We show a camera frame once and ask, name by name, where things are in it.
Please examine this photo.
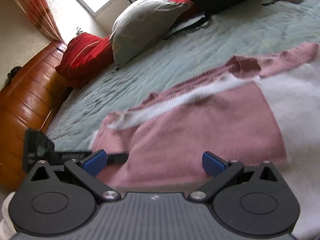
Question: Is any red pillow at headboard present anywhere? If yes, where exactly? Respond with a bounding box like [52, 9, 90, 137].
[55, 33, 114, 88]

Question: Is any left pink curtain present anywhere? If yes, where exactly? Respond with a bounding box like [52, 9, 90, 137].
[14, 0, 65, 43]

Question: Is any green plaid bed blanket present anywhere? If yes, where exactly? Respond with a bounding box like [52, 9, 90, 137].
[46, 0, 319, 151]

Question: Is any white fleece left sleeve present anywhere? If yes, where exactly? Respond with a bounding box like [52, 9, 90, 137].
[0, 192, 17, 240]

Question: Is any black pen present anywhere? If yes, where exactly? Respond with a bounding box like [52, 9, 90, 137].
[262, 0, 280, 7]

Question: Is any grey pillow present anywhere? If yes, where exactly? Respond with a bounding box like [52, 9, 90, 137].
[110, 0, 190, 66]

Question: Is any pink and white sweater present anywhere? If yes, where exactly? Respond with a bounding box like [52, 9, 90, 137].
[92, 43, 319, 239]

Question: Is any wooden headboard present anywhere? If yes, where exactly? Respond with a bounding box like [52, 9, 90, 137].
[0, 41, 72, 191]

